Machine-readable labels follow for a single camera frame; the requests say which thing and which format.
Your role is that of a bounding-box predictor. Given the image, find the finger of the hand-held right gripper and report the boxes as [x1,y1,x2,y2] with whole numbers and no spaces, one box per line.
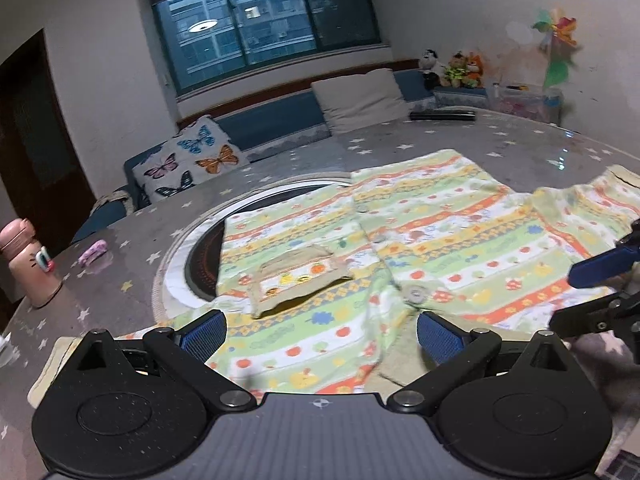
[567,244,640,289]
[549,291,618,335]

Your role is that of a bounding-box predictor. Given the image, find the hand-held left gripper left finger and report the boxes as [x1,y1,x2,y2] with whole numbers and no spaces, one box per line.
[75,309,256,411]

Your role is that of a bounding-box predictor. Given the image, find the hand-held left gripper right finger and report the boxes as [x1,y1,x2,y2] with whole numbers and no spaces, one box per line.
[387,310,569,411]

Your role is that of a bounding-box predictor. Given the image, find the striped fruit-print baby shirt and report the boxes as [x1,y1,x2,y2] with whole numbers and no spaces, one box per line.
[27,149,640,407]

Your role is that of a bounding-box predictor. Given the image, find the round black induction cooker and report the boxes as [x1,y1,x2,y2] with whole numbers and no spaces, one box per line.
[155,172,354,322]

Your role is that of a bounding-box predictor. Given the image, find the grey star-print tablecloth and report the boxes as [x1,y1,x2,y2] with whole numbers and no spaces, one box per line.
[0,105,640,480]

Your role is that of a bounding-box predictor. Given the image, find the butterfly print pillow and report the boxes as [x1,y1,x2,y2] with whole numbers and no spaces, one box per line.
[131,115,251,205]

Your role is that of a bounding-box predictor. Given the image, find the clear plastic toy box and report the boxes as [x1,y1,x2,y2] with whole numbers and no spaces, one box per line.
[492,82,564,124]

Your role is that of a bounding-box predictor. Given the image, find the pink water bottle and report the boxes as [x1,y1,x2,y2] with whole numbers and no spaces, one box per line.
[0,218,64,309]

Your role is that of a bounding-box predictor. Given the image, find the black remote control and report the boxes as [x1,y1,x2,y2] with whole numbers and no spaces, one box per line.
[409,109,477,122]

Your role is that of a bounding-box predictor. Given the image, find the blue bench sofa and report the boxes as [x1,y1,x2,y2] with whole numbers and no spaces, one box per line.
[70,57,492,246]

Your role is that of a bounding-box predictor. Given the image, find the orange fox plush toy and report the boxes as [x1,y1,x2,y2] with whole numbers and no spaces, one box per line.
[465,54,487,89]

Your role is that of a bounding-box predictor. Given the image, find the colourful pinwheel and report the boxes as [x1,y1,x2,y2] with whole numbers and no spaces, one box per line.
[531,7,584,92]

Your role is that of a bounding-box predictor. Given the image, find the brown bear plush toy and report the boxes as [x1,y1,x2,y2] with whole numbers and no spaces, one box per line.
[446,52,471,89]

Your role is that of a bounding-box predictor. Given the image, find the beige pillow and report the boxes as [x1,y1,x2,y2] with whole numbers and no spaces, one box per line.
[311,68,408,135]

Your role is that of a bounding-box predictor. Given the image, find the dark wooden door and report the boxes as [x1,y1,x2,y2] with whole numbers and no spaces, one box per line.
[0,30,97,317]

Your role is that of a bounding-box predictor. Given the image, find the panda plush toy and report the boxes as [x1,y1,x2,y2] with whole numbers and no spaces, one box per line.
[419,49,449,89]

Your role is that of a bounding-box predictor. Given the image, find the window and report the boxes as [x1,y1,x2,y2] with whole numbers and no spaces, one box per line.
[145,0,384,99]

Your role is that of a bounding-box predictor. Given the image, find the beige bag strap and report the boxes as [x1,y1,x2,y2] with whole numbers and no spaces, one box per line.
[91,191,137,217]

